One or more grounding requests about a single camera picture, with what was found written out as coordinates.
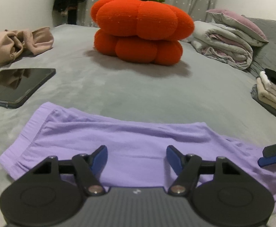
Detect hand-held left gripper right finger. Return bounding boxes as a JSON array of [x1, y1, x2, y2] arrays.
[[166, 145, 246, 196]]

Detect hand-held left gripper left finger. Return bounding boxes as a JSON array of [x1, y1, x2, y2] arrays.
[[30, 145, 108, 196]]

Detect purple pants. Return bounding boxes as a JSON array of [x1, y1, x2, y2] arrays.
[[0, 102, 276, 214]]

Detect folded beige garment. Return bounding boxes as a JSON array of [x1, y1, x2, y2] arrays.
[[256, 77, 276, 114]]

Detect folded grey garment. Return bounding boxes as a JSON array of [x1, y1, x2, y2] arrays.
[[251, 84, 276, 121]]

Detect folded white garment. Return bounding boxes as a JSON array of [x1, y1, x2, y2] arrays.
[[259, 71, 273, 84]]

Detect black phone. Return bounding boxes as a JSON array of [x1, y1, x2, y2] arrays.
[[0, 68, 56, 109]]

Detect folded grey pink quilt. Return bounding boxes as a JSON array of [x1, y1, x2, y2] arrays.
[[190, 21, 254, 70]]

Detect pink grey pillow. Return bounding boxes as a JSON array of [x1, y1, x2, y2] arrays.
[[206, 9, 269, 47]]

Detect orange pumpkin plush cushion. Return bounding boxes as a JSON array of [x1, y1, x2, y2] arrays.
[[91, 0, 195, 65]]

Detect crumpled beige garment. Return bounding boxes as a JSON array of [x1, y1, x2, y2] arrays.
[[0, 27, 54, 67]]

